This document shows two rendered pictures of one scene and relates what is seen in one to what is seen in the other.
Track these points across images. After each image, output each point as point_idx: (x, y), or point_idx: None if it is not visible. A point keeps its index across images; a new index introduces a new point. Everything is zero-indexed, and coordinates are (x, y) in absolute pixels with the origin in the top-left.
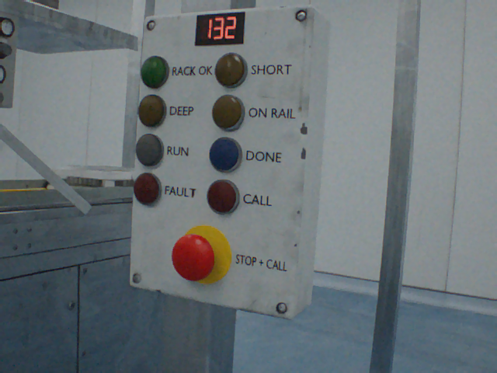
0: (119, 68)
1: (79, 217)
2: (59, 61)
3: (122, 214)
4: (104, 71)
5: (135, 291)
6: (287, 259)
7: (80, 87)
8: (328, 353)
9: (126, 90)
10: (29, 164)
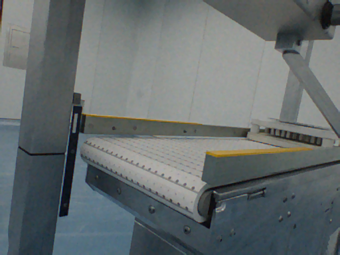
0: (218, 56)
1: (319, 179)
2: (180, 49)
3: (336, 174)
4: (208, 57)
5: (311, 240)
6: None
7: (192, 66)
8: None
9: None
10: (328, 120)
